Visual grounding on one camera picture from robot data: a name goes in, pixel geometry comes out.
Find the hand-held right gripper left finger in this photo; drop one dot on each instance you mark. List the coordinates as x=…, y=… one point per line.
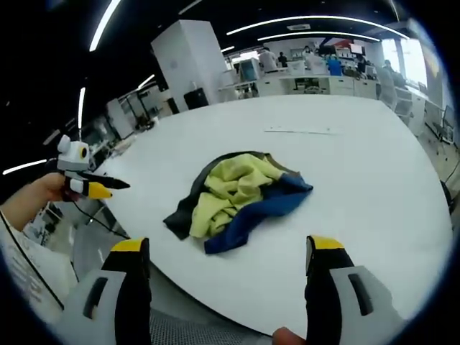
x=108, y=309

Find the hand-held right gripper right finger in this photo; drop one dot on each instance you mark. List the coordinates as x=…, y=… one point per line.
x=338, y=309

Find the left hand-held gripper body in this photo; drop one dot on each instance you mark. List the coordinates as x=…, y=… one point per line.
x=73, y=158

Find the yellow blue black garment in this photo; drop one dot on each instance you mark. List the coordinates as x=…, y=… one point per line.
x=230, y=201

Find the person's left hand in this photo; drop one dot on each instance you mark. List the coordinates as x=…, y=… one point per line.
x=50, y=187

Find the person's right hand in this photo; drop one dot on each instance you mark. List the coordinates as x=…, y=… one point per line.
x=288, y=337

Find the short ceiling light strip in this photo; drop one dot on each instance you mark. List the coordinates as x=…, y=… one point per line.
x=81, y=108
x=23, y=167

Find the person's white shirt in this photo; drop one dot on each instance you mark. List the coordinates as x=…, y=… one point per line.
x=28, y=266

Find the grey mesh chair seat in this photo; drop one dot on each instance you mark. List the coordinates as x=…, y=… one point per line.
x=201, y=328

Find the black bin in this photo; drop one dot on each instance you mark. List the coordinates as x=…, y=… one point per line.
x=196, y=98

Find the long ceiling light strip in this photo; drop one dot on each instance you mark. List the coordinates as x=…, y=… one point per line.
x=320, y=36
x=104, y=23
x=316, y=22

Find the large white pillar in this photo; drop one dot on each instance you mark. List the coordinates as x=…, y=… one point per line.
x=187, y=61

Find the white counter cabinets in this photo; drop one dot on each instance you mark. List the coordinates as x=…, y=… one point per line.
x=316, y=84

